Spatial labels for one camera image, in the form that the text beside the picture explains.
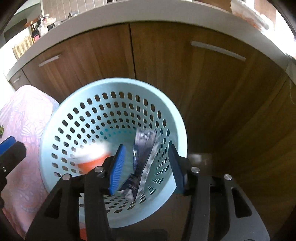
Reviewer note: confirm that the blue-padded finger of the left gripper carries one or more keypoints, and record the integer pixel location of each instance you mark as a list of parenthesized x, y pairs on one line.
[(5, 145)]

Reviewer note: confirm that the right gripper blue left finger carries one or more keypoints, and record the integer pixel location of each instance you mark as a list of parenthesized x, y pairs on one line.
[(115, 170)]

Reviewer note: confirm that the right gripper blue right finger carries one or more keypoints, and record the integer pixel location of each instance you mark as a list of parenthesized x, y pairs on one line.
[(177, 169)]

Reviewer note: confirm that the red white paper cup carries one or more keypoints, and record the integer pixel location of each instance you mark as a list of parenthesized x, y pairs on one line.
[(91, 156)]

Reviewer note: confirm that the dark blue snack wrapper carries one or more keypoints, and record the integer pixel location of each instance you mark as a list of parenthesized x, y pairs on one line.
[(145, 148)]

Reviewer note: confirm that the light blue perforated trash basket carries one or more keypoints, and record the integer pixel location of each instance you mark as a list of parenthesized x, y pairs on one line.
[(111, 110)]

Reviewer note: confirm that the white kitchen countertop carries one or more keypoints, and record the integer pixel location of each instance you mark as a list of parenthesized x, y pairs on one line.
[(193, 13)]

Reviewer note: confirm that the pink floral tablecloth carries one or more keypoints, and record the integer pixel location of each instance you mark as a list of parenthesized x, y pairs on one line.
[(24, 118)]

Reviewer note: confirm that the beige woven basket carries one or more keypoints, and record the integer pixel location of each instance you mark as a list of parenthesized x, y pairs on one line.
[(21, 48)]

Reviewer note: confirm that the dark soy sauce bottle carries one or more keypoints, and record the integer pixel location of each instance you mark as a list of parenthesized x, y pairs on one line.
[(34, 33)]

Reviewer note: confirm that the left wooden cabinet door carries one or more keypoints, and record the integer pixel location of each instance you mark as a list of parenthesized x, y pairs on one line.
[(83, 59)]

